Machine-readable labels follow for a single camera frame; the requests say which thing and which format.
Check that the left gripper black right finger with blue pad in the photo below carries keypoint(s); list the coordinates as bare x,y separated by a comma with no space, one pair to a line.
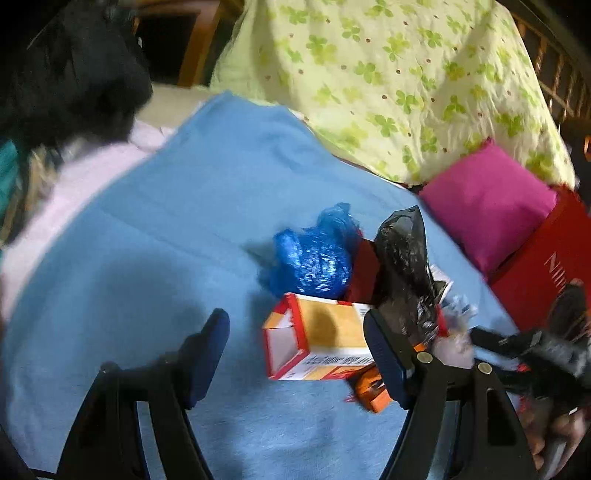
460,424

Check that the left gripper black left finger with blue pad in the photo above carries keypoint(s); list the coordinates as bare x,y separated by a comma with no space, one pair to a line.
104,441

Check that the black plastic bag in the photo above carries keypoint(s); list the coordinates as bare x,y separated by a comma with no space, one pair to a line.
405,291

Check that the orange red white carton box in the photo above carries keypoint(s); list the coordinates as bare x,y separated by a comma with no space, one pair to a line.
310,338

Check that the person's right hand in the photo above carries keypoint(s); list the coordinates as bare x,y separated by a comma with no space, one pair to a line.
540,429

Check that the orange snack wrapper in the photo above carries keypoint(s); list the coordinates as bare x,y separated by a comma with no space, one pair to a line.
369,390

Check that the red paper gift bag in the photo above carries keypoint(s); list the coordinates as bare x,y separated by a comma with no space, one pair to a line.
557,253

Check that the light blue blanket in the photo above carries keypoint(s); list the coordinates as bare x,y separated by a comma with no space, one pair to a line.
142,267

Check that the magenta pillow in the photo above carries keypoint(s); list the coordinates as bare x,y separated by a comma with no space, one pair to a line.
489,204

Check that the red flat wrapper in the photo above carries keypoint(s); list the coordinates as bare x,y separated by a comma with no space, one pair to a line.
366,267

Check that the blue plastic bag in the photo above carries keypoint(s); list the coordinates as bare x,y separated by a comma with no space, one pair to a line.
316,261

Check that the pink white bedsheet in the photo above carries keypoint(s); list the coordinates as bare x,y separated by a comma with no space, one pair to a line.
78,182

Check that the colourful clothes heap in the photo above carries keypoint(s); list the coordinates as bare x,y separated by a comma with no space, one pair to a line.
27,178

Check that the green clover print duvet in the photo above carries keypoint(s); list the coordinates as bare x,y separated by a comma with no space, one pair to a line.
401,88

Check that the black clothing pile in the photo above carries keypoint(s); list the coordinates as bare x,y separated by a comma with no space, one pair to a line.
70,69

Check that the wooden chair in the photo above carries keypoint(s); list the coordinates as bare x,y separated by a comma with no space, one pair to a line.
176,37

